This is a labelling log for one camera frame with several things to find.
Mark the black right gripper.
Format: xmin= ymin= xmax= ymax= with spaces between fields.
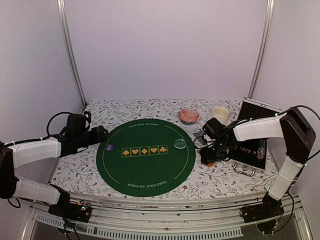
xmin=200 ymin=140 xmax=231 ymax=165

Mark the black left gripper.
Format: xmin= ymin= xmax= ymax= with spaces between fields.
xmin=76 ymin=125 xmax=109 ymax=149

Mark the blue round blind button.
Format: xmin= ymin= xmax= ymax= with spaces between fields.
xmin=104 ymin=143 xmax=115 ymax=152

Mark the clear green dealer button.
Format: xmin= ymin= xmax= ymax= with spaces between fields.
xmin=173 ymin=138 xmax=187 ymax=150

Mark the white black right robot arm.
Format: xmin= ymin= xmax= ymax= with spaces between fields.
xmin=199 ymin=105 xmax=316 ymax=218

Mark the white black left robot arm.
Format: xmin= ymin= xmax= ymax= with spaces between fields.
xmin=0 ymin=111 xmax=108 ymax=217

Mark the aluminium poker chip case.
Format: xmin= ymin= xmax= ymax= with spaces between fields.
xmin=228 ymin=97 xmax=282 ymax=177

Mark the cream ceramic mug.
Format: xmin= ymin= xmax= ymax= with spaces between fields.
xmin=212 ymin=106 xmax=229 ymax=126

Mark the green chip stack in case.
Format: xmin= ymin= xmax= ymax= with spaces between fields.
xmin=256 ymin=139 xmax=267 ymax=161

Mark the red patterned small bowl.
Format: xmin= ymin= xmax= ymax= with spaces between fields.
xmin=178 ymin=108 xmax=200 ymax=125

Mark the round green poker mat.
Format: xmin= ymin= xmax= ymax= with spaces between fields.
xmin=96 ymin=118 xmax=196 ymax=197

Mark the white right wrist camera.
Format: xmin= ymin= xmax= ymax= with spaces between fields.
xmin=193 ymin=133 xmax=214 ymax=150

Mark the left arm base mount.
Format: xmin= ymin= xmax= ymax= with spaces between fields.
xmin=48 ymin=200 xmax=92 ymax=223

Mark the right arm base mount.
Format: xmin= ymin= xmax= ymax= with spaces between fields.
xmin=239 ymin=199 xmax=285 ymax=235

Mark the aluminium front rail frame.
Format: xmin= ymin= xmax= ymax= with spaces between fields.
xmin=22 ymin=193 xmax=313 ymax=240

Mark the left aluminium frame post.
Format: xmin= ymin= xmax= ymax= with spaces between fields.
xmin=56 ymin=0 xmax=88 ymax=107

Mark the aluminium frame post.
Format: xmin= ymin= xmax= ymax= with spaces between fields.
xmin=247 ymin=0 xmax=275 ymax=99
xmin=56 ymin=0 xmax=88 ymax=107

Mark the right aluminium frame post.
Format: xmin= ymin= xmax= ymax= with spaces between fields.
xmin=247 ymin=0 xmax=275 ymax=99

